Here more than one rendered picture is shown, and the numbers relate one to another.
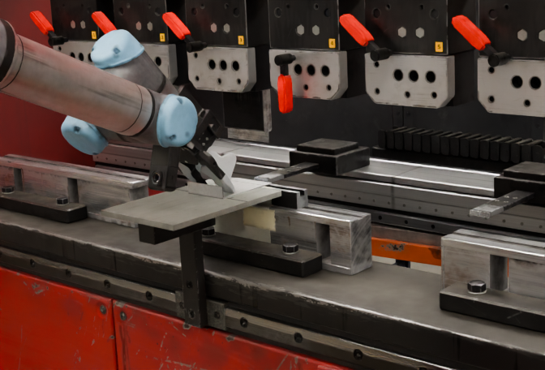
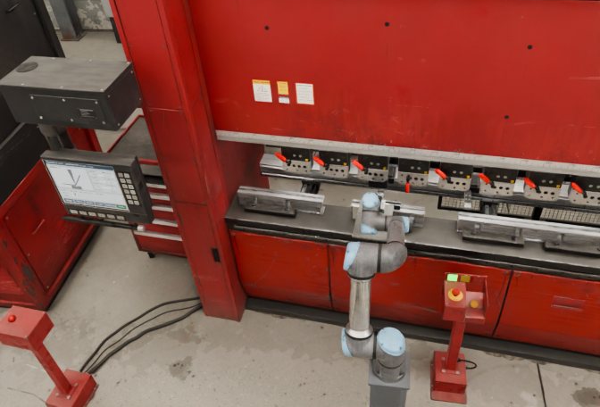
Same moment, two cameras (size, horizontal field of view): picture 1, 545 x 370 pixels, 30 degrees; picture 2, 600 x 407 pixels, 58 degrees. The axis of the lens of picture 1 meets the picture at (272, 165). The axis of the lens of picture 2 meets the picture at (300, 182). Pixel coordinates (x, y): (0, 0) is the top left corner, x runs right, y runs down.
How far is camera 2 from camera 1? 2.00 m
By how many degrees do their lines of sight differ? 35
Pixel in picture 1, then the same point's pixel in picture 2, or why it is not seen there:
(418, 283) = (445, 227)
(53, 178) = (277, 199)
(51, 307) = (294, 246)
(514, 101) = (493, 191)
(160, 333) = not seen: hidden behind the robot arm
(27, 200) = (269, 210)
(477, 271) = (470, 226)
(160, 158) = not seen: hidden behind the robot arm
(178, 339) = not seen: hidden behind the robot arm
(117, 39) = (372, 198)
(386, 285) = (437, 230)
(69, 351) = (303, 257)
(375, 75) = (442, 182)
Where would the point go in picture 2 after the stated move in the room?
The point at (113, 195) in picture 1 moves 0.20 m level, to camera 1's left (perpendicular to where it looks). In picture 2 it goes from (311, 205) to (279, 218)
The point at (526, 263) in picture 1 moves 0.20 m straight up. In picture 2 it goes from (487, 224) to (494, 195)
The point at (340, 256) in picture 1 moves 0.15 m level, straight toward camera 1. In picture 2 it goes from (418, 223) to (435, 241)
